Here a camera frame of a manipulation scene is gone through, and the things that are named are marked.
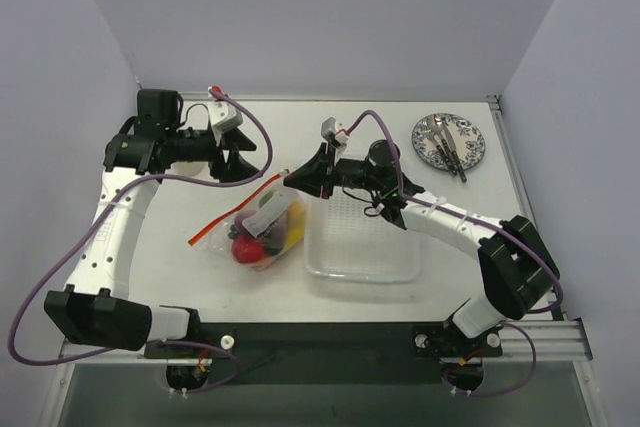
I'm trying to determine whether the clear zip bag orange seal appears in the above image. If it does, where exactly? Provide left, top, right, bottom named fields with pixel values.
left=188, top=169, right=305, bottom=270

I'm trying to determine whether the purple fake onion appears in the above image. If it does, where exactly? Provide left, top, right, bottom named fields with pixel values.
left=261, top=215, right=288, bottom=250

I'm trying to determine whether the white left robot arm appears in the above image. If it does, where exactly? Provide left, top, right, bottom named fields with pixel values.
left=44, top=88, right=264, bottom=358

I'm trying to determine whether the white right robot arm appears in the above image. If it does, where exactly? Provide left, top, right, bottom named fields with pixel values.
left=284, top=140, right=562, bottom=355

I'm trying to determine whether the fake yellow lemon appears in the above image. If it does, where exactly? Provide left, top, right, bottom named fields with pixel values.
left=283, top=200, right=306, bottom=250

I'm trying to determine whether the fake dark grape bunch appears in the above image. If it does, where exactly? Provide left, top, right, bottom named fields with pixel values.
left=227, top=210, right=254, bottom=240

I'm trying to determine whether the fake red apple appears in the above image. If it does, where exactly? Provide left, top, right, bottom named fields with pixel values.
left=231, top=236, right=266, bottom=265

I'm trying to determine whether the white plastic basket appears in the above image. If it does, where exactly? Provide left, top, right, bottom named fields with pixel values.
left=303, top=149, right=421, bottom=284

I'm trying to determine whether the blue floral plate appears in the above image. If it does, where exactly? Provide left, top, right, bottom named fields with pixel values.
left=411, top=113, right=486, bottom=173

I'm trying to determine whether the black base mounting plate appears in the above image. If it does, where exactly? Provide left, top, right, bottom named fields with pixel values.
left=144, top=322, right=502, bottom=389

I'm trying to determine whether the cream mug black handle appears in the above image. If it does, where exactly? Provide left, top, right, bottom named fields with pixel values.
left=171, top=161, right=206, bottom=177

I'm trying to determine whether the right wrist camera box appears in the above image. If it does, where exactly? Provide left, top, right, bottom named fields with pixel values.
left=321, top=117, right=349, bottom=149

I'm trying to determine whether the metal fork dark handle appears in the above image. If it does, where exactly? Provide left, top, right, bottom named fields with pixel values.
left=427, top=114, right=468, bottom=183

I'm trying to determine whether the metal spoon dark handle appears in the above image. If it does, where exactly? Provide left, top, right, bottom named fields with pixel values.
left=433, top=114, right=462, bottom=176

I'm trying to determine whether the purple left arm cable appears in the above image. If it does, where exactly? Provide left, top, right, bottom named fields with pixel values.
left=8, top=86, right=275, bottom=393

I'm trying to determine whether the aluminium front rail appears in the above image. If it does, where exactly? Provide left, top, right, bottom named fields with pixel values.
left=60, top=317, right=593, bottom=362

